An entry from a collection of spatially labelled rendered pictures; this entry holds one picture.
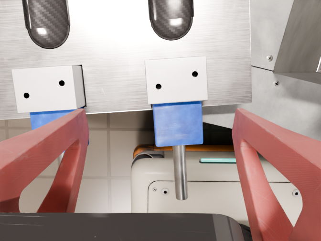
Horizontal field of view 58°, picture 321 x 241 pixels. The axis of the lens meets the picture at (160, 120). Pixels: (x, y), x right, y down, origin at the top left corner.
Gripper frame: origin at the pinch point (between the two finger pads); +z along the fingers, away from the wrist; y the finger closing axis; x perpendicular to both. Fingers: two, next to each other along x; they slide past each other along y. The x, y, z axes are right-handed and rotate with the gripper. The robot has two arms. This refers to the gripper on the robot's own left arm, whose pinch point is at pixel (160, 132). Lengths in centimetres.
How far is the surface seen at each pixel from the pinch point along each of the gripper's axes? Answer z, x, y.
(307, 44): 14.3, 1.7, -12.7
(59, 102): 10.4, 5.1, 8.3
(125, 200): 67, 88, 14
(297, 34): 17.3, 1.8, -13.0
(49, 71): 11.5, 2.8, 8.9
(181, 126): 10.5, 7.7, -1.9
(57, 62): 14.3, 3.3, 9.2
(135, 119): 82, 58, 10
